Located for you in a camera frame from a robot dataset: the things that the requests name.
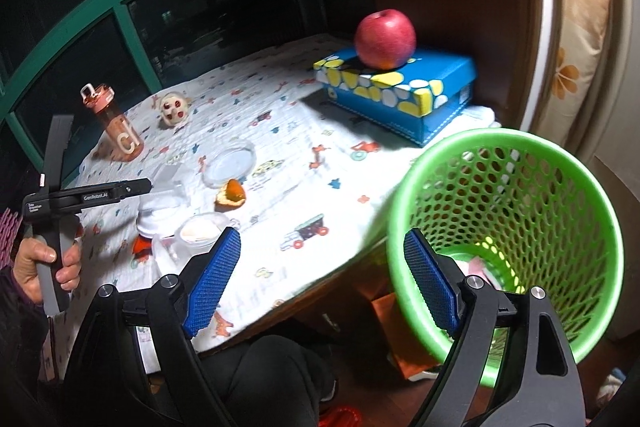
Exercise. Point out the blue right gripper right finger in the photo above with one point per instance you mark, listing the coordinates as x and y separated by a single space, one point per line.
431 273

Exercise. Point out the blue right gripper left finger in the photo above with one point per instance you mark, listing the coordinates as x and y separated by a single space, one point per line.
204 294

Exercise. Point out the round clear plastic lid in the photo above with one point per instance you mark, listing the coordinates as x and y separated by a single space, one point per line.
233 160

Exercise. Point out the clear rectangular plastic container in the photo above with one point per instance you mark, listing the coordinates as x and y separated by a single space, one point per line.
166 182

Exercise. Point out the green plastic trash basket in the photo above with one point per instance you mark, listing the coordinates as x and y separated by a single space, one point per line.
530 210

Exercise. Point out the clear plastic cup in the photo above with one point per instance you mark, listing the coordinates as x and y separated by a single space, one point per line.
198 235

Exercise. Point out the orange peel piece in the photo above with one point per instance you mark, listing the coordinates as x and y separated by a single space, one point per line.
230 196

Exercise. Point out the printed white cloth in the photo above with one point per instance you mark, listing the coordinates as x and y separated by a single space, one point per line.
316 197

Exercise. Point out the small plush toy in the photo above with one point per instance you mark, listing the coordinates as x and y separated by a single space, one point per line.
174 109

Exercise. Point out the blue yellow tissue box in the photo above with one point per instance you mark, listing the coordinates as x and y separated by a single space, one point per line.
416 101

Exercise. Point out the red apple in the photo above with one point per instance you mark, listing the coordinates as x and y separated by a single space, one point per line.
385 40

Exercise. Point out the floral beige pillow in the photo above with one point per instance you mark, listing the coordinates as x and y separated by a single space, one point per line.
575 83

